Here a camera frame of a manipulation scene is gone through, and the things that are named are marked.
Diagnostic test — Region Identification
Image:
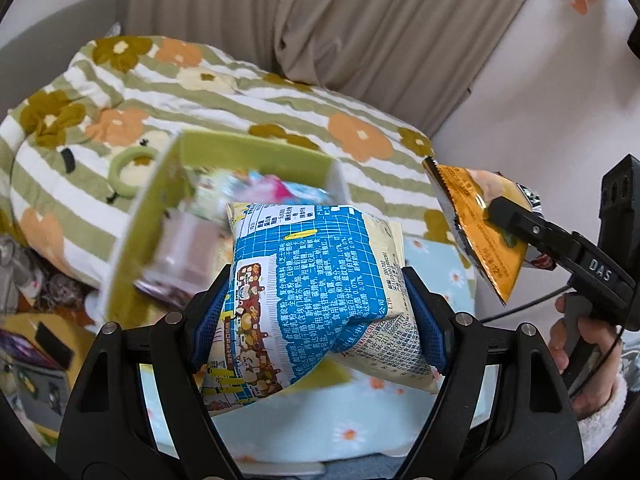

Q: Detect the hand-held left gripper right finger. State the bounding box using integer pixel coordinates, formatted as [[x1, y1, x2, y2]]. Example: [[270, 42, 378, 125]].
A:
[[400, 266, 586, 480]]

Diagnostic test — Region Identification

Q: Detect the orange snack packet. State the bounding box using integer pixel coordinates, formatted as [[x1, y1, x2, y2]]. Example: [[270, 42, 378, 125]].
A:
[[421, 156, 556, 307]]

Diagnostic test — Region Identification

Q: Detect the blue and white snack bag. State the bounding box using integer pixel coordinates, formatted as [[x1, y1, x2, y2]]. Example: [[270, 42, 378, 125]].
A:
[[200, 201, 442, 413]]

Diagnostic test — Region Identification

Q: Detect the green striped floral quilt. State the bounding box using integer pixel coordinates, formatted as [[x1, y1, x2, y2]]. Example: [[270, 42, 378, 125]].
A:
[[0, 35, 437, 307]]

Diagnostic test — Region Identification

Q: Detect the pile of assorted snack packets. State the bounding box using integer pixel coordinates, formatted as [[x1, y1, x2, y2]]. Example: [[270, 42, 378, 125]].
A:
[[134, 167, 342, 311]]

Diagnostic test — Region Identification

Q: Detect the grey patterned cloth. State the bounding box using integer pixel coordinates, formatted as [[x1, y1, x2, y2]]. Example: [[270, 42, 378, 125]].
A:
[[0, 234, 99, 322]]

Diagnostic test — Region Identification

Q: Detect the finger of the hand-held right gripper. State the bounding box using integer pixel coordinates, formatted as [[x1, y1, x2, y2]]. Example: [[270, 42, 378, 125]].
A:
[[487, 197, 576, 273]]

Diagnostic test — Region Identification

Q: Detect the white round table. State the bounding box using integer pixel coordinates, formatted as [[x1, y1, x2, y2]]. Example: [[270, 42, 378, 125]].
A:
[[219, 410, 501, 477]]

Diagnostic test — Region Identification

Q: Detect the person's right forearm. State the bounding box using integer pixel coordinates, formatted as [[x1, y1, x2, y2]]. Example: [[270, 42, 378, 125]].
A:
[[575, 374, 631, 443]]

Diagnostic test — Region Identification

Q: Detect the person's right hand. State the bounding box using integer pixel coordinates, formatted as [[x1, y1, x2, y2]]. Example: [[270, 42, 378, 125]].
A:
[[547, 294, 623, 418]]

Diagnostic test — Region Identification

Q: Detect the light blue daisy tablecloth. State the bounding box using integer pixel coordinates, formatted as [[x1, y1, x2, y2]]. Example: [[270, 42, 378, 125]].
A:
[[140, 234, 497, 467]]

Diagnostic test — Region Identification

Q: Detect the beige curtain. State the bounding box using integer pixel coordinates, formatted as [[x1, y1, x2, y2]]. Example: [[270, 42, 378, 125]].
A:
[[112, 0, 551, 137]]

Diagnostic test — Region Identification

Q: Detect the green cardboard box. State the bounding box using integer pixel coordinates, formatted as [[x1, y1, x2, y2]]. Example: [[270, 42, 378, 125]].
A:
[[96, 129, 352, 328]]

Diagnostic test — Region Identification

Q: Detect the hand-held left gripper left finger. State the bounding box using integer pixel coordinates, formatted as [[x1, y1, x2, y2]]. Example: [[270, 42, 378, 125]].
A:
[[55, 264, 235, 480]]

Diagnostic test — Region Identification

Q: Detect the thin black cable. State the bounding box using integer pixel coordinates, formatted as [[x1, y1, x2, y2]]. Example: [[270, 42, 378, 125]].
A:
[[479, 284, 572, 322]]

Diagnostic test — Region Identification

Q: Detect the yellow box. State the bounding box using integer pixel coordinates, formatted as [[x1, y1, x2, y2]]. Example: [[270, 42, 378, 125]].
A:
[[0, 310, 97, 443]]

